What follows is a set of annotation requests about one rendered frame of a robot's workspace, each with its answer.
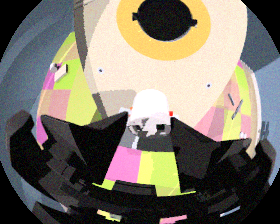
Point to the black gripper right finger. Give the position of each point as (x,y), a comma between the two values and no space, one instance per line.
(197,155)

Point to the white flat box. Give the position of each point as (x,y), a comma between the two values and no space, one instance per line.
(62,71)

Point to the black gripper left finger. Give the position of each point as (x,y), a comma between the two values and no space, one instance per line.
(94,144)

